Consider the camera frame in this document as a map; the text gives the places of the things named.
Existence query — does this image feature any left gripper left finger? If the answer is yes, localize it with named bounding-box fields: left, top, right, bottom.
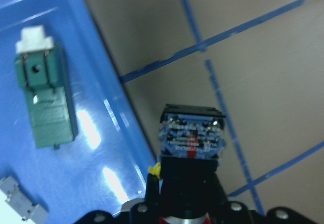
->
left=129, top=173, right=160, bottom=224

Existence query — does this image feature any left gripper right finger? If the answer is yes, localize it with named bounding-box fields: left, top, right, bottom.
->
left=202, top=172, right=255, bottom=223

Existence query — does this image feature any red push button switch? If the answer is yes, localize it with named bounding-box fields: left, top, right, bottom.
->
left=149, top=104, right=226, bottom=223

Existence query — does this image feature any blue plastic tray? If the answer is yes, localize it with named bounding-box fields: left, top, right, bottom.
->
left=1, top=0, right=154, bottom=223

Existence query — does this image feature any white circuit breaker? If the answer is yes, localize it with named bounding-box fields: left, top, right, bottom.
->
left=1, top=176, right=49, bottom=224

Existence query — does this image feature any green relay module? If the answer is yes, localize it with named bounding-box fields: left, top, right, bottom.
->
left=14, top=25, right=78, bottom=150

